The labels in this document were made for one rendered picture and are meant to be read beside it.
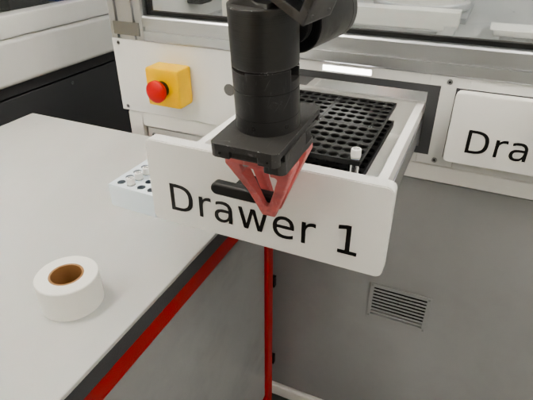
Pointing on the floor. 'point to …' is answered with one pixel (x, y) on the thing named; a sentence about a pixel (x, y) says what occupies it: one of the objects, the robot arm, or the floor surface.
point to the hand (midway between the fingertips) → (271, 204)
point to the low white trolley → (121, 282)
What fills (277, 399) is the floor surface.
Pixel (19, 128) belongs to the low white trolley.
